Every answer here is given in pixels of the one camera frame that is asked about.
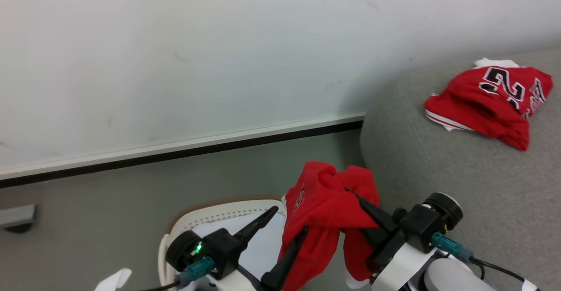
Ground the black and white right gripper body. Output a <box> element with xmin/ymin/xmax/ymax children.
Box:
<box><xmin>366</xmin><ymin>192</ymin><xmax>464</xmax><ymax>291</ymax></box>

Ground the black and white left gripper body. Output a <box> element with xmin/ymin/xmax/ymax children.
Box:
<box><xmin>166</xmin><ymin>228</ymin><xmax>263</xmax><ymax>291</ymax></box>

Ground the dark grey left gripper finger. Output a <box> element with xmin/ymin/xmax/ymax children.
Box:
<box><xmin>261</xmin><ymin>228</ymin><xmax>308</xmax><ymax>291</ymax></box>
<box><xmin>234</xmin><ymin>206</ymin><xmax>280</xmax><ymax>246</ymax></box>

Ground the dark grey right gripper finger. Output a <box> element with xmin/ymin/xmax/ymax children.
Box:
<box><xmin>344</xmin><ymin>188</ymin><xmax>398</xmax><ymax>235</ymax></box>
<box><xmin>362</xmin><ymin>229</ymin><xmax>393</xmax><ymax>263</ymax></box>

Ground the plain red garment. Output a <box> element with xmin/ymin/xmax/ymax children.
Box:
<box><xmin>277</xmin><ymin>161</ymin><xmax>381</xmax><ymax>291</ymax></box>

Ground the red jersey with number print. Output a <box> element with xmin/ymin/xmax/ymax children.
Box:
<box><xmin>424</xmin><ymin>65</ymin><xmax>554</xmax><ymax>151</ymax></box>

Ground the white perforated laundry basket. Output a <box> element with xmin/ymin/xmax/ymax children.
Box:
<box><xmin>158</xmin><ymin>195</ymin><xmax>290</xmax><ymax>291</ymax></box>

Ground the pale white cloth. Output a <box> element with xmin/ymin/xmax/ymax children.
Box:
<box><xmin>193</xmin><ymin>214</ymin><xmax>288</xmax><ymax>283</ymax></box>

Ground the grey fabric sofa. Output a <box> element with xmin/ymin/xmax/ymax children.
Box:
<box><xmin>359</xmin><ymin>48</ymin><xmax>561</xmax><ymax>291</ymax></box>

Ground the white and black baseboard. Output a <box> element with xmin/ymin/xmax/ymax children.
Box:
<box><xmin>0</xmin><ymin>112</ymin><xmax>366</xmax><ymax>189</ymax></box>

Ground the white garment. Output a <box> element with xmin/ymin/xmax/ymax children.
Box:
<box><xmin>473</xmin><ymin>57</ymin><xmax>521</xmax><ymax>69</ymax></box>

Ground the grey metal floor fixture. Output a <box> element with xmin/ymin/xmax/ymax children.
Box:
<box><xmin>0</xmin><ymin>203</ymin><xmax>38</xmax><ymax>234</ymax></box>

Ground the black cable with teal plug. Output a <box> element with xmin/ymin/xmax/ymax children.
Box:
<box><xmin>140</xmin><ymin>257</ymin><xmax>216</xmax><ymax>291</ymax></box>
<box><xmin>431</xmin><ymin>232</ymin><xmax>542</xmax><ymax>291</ymax></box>

